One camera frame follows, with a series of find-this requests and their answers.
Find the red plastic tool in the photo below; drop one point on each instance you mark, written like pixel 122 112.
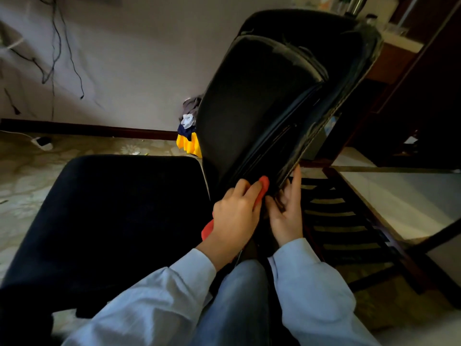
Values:
pixel 264 183

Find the person's right thumb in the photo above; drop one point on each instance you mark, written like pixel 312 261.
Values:
pixel 272 212

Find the white crumpled cloth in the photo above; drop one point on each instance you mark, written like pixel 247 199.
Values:
pixel 188 120

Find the person's leg in blue jeans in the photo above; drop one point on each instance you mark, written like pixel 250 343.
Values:
pixel 234 306

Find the white power adapter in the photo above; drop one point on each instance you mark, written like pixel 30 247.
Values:
pixel 43 142

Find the person's left hand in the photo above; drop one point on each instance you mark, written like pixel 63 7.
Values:
pixel 232 219

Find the black padded chair seat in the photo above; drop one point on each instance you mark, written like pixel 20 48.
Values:
pixel 108 230

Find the black suitcase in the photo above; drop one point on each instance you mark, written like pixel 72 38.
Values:
pixel 259 104

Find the yellow pleated cloth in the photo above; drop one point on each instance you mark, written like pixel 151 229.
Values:
pixel 191 145

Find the metal flask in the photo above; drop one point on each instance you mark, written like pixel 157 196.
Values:
pixel 356 4

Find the dark wooden frame table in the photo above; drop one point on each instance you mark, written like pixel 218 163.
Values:
pixel 407 201

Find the dark wooden cabinet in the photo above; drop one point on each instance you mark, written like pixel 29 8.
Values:
pixel 425 104

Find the person's left forearm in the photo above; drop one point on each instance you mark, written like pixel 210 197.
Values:
pixel 158 302

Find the person's right hand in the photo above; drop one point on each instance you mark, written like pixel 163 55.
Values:
pixel 288 221

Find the grey cloth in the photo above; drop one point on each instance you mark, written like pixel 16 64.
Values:
pixel 191 104

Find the person's left fingers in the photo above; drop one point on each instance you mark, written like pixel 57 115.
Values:
pixel 248 192

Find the navy blue cloth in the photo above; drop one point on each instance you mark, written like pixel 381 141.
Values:
pixel 185 132

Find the dark wooden slatted chair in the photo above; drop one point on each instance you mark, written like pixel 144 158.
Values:
pixel 342 226

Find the person's right forearm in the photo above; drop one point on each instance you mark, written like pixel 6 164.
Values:
pixel 313 295

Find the brown wooden desk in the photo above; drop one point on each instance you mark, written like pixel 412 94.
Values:
pixel 392 57

